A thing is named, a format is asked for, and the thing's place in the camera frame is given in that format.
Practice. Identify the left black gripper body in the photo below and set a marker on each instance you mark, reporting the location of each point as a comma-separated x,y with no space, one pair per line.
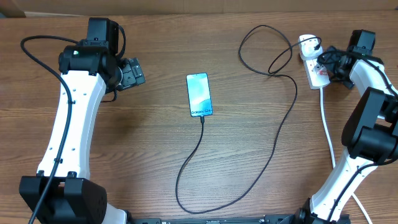
132,74

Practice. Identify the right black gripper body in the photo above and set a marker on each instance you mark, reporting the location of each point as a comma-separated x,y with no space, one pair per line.
331,60

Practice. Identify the Samsung Galaxy smartphone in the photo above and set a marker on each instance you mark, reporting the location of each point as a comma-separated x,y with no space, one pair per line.
199,96

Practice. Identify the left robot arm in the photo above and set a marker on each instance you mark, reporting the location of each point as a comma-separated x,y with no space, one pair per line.
61,191

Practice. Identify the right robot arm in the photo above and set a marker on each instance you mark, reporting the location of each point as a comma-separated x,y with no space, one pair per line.
369,137

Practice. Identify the white charger plug adapter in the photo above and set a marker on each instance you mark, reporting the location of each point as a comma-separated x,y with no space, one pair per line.
310,46

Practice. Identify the white power strip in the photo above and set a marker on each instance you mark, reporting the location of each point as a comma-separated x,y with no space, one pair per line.
316,73

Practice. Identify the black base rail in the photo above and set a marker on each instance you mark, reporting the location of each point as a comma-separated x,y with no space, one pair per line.
267,219

